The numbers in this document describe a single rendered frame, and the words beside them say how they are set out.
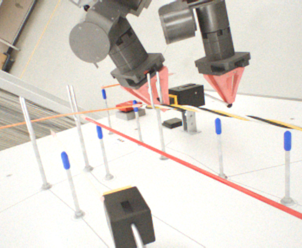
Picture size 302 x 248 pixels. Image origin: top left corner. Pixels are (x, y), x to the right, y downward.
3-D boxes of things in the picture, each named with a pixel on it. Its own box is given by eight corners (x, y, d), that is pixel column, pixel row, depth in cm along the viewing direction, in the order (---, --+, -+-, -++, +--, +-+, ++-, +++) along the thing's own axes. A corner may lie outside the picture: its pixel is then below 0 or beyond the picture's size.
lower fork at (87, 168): (81, 170, 50) (61, 85, 46) (90, 166, 51) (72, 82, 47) (85, 173, 49) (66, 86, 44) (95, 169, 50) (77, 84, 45)
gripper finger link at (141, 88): (159, 124, 52) (130, 80, 48) (140, 117, 58) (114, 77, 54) (187, 100, 54) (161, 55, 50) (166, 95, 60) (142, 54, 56)
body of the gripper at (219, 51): (227, 72, 56) (219, 32, 53) (194, 69, 65) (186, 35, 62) (252, 61, 58) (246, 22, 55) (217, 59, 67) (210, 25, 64)
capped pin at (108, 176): (104, 176, 47) (92, 123, 44) (113, 175, 47) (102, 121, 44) (104, 181, 45) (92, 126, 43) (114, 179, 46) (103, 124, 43)
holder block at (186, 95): (205, 105, 59) (203, 84, 58) (181, 112, 56) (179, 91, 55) (193, 101, 62) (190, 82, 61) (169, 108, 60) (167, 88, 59)
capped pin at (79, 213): (80, 210, 39) (65, 147, 36) (88, 214, 38) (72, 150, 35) (71, 217, 37) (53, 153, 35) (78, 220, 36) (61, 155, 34)
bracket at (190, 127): (202, 131, 59) (199, 107, 58) (191, 135, 58) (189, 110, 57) (188, 127, 63) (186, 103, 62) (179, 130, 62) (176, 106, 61)
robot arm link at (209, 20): (226, -7, 53) (220, -7, 59) (189, 4, 54) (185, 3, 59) (233, 31, 56) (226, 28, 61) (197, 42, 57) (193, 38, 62)
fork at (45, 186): (39, 187, 46) (13, 97, 42) (50, 183, 47) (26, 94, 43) (42, 192, 45) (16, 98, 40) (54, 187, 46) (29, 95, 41)
